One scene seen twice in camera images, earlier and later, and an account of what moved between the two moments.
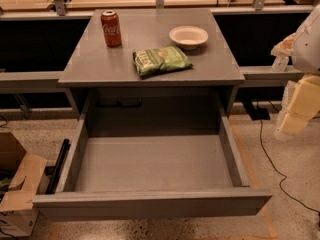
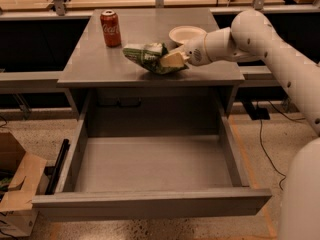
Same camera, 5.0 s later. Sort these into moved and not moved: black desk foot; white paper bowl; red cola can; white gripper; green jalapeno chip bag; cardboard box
Moved: green jalapeno chip bag; white gripper
Not moved: black desk foot; white paper bowl; cardboard box; red cola can
